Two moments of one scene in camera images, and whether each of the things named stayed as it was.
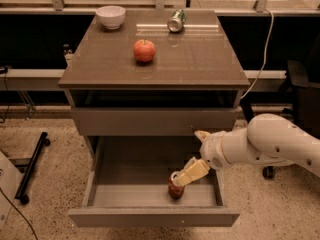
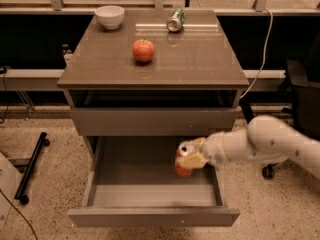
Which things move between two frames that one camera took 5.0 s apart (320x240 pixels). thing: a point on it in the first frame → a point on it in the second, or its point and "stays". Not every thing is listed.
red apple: x=144 y=50 stays
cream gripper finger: x=202 y=134 → x=199 y=141
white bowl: x=111 y=15 stays
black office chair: x=302 y=104 stays
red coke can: x=176 y=190 → x=181 y=169
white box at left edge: x=10 y=180 stays
